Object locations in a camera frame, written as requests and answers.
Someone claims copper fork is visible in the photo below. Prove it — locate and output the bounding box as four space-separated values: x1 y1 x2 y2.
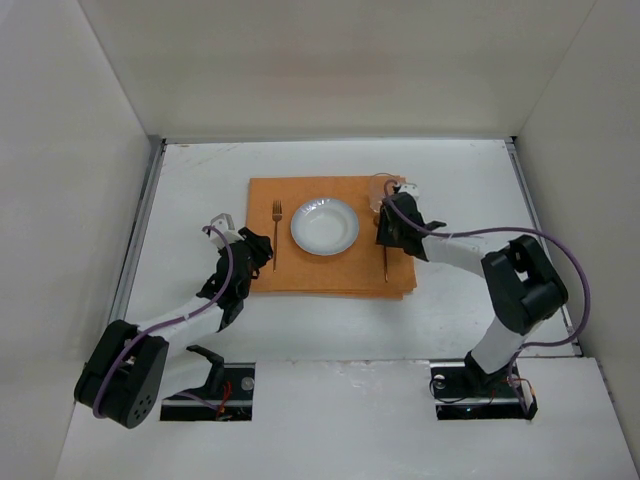
272 200 283 271

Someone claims clear plastic cup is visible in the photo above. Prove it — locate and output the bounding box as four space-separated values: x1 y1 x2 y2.
368 172 402 215

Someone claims copper spoon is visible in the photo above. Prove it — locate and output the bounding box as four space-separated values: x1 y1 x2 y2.
373 213 389 283

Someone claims orange cloth napkin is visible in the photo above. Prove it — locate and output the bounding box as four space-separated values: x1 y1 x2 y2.
246 176 417 299

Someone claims white paper plate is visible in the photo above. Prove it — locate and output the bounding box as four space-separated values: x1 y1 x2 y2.
290 198 360 256

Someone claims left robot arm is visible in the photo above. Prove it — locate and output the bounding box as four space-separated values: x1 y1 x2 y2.
74 225 273 429

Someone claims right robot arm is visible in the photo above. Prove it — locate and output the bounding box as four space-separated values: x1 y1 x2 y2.
376 190 568 389

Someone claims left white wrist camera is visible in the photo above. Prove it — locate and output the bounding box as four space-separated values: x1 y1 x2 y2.
202 213 243 250

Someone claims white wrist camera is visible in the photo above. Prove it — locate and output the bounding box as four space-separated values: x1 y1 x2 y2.
395 183 420 200
202 213 243 250

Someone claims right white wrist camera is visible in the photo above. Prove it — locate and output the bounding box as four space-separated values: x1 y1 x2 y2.
395 183 420 200

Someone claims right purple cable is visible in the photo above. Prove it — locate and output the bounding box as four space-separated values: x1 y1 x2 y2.
382 179 592 416

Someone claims purple cable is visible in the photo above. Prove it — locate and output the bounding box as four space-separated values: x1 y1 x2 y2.
382 179 592 416
92 225 236 420

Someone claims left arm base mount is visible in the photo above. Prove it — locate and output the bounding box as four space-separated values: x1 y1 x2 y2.
159 363 256 422

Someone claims left aluminium table rail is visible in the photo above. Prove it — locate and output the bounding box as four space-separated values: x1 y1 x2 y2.
99 135 166 338

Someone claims aluminium table rail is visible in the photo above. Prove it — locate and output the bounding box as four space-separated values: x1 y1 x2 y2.
505 137 574 334
99 135 166 338

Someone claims right aluminium table rail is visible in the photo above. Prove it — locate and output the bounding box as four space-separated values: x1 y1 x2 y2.
505 137 574 334

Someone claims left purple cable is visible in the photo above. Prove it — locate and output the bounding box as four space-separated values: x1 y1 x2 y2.
92 225 236 420

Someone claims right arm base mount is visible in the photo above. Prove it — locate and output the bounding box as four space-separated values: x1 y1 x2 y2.
428 361 538 421

